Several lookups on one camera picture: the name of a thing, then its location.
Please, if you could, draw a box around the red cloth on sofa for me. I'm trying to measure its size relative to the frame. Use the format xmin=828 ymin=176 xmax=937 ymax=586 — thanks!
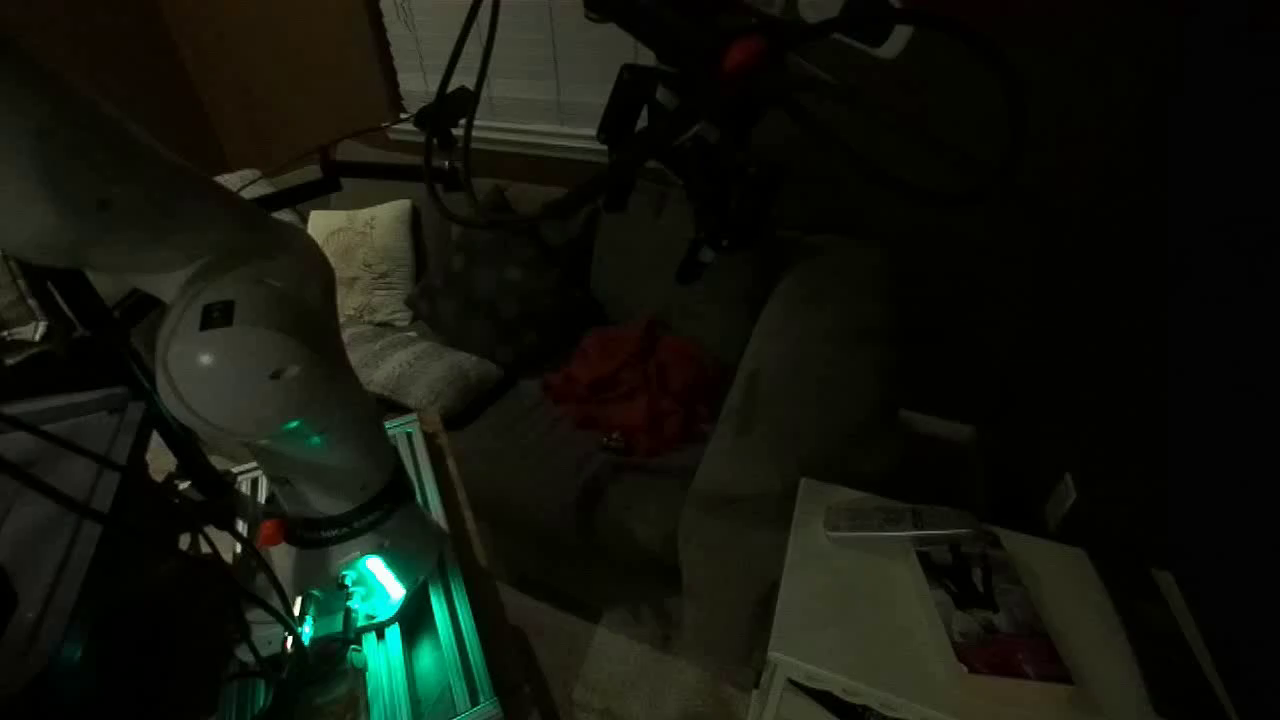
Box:
xmin=544 ymin=319 xmax=720 ymax=456

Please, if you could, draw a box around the white cushion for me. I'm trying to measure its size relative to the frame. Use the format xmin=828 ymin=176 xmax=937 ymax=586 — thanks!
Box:
xmin=308 ymin=200 xmax=499 ymax=417

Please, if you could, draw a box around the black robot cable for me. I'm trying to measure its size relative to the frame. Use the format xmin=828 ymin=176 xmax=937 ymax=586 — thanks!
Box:
xmin=413 ymin=0 xmax=502 ymax=226

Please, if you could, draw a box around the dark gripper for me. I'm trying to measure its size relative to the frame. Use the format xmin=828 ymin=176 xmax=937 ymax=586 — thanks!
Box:
xmin=582 ymin=0 xmax=824 ymax=280

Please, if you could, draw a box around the dark patterned cushion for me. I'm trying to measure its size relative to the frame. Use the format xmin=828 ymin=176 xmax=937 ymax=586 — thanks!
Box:
xmin=413 ymin=200 xmax=600 ymax=373

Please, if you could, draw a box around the grey sofa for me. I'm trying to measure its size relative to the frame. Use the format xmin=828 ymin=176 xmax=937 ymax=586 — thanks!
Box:
xmin=308 ymin=181 xmax=917 ymax=677

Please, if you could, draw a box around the magazine with red cover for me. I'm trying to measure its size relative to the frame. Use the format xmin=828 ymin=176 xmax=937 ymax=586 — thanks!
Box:
xmin=917 ymin=531 xmax=1070 ymax=686

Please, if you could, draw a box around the window with white blinds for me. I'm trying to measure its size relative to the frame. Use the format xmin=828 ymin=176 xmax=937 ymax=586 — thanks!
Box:
xmin=378 ymin=0 xmax=651 ymax=152

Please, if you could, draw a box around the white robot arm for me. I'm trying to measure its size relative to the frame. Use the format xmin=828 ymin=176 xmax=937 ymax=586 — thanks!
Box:
xmin=0 ymin=0 xmax=859 ymax=638

